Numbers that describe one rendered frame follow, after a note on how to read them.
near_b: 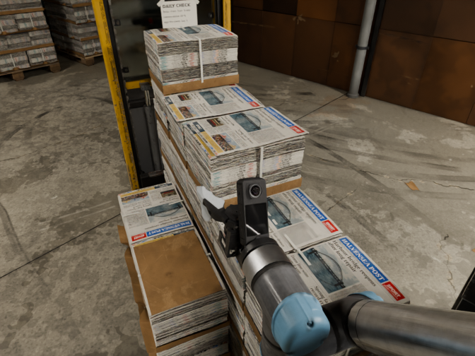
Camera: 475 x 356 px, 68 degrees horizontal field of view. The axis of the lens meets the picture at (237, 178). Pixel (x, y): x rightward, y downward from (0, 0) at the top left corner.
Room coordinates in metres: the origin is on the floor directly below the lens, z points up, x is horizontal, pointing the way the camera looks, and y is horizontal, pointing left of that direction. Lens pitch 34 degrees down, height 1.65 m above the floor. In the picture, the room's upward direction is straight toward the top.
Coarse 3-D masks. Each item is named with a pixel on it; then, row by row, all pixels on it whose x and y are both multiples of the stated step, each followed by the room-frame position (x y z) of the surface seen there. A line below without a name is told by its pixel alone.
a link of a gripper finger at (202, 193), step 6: (198, 186) 0.57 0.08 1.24; (204, 186) 0.56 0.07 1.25; (198, 192) 0.55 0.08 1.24; (204, 192) 0.54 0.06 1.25; (210, 192) 0.54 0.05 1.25; (210, 198) 0.52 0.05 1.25; (216, 198) 0.53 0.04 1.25; (216, 204) 0.51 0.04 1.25; (222, 204) 0.51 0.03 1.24; (204, 210) 0.53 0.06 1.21; (204, 216) 0.53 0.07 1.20; (210, 216) 0.52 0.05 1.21
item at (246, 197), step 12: (240, 180) 0.48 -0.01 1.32; (252, 180) 0.47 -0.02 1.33; (264, 180) 0.48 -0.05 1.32; (240, 192) 0.46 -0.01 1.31; (252, 192) 0.46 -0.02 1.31; (264, 192) 0.47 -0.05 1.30; (240, 204) 0.45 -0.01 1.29; (252, 204) 0.45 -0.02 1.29; (264, 204) 0.46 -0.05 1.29; (240, 216) 0.44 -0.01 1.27; (252, 216) 0.44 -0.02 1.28; (264, 216) 0.45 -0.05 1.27; (240, 228) 0.44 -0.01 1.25; (252, 228) 0.43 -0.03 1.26; (264, 228) 0.44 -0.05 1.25; (240, 240) 0.43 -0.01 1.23; (252, 240) 0.42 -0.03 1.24
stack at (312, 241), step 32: (192, 192) 1.19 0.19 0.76; (288, 192) 1.10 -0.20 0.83; (224, 224) 0.92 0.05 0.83; (288, 224) 0.92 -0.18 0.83; (320, 224) 0.92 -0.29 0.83; (224, 256) 0.88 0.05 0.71; (288, 256) 0.77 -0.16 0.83; (320, 256) 0.77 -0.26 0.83; (352, 256) 0.77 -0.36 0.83; (320, 288) 0.65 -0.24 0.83; (352, 288) 0.65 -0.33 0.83; (384, 288) 0.65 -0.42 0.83; (256, 320) 0.64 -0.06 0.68; (256, 352) 0.64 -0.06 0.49; (352, 352) 0.54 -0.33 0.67
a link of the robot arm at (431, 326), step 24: (336, 312) 0.34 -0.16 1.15; (360, 312) 0.32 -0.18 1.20; (384, 312) 0.29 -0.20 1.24; (408, 312) 0.27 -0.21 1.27; (432, 312) 0.25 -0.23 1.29; (456, 312) 0.23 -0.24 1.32; (336, 336) 0.31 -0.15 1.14; (360, 336) 0.29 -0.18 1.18; (384, 336) 0.26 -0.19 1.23; (408, 336) 0.24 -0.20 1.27; (432, 336) 0.22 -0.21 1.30; (456, 336) 0.20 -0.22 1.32
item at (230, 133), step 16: (240, 112) 1.33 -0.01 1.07; (256, 112) 1.33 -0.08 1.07; (272, 112) 1.33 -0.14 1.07; (192, 128) 1.19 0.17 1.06; (208, 128) 1.19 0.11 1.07; (224, 128) 1.19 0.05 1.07; (240, 128) 1.19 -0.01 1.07; (256, 128) 1.19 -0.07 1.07; (272, 128) 1.18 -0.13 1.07; (288, 128) 1.18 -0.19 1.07; (208, 144) 1.06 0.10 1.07; (224, 144) 1.06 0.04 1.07; (240, 144) 1.06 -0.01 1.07; (256, 144) 1.06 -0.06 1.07
